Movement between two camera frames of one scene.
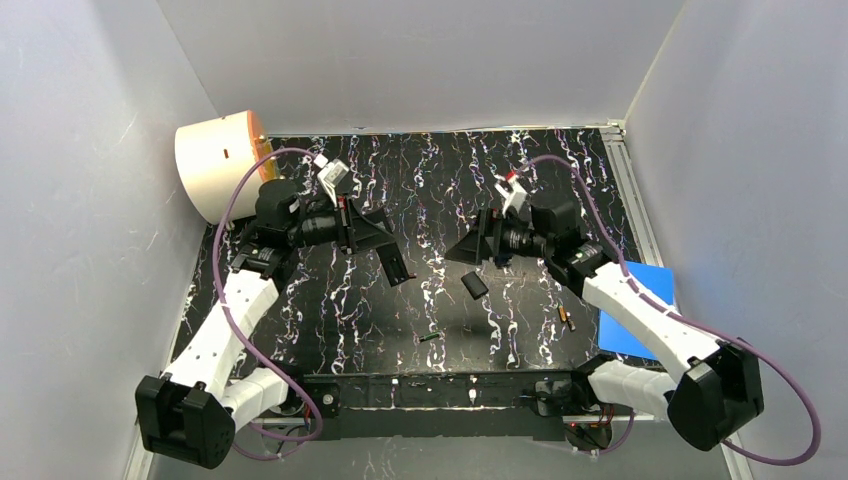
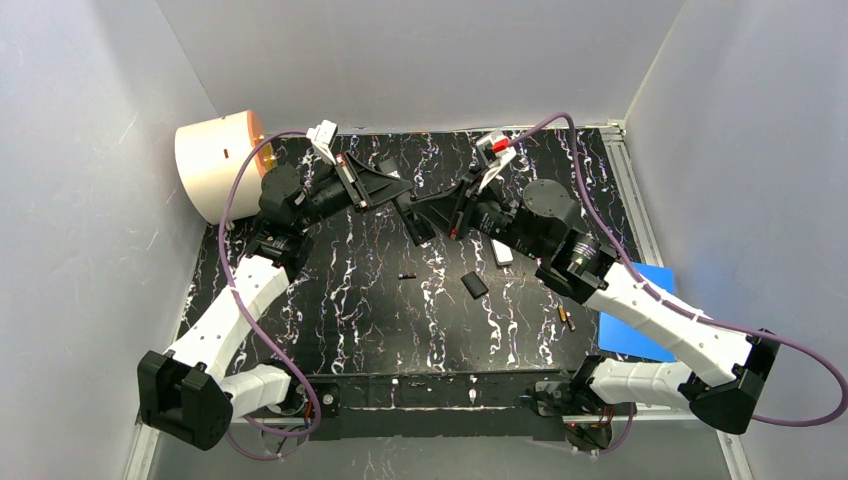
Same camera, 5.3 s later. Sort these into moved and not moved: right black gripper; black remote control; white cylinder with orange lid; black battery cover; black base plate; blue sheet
Moved: right black gripper; black remote control
Not moved: blue sheet; black base plate; black battery cover; white cylinder with orange lid
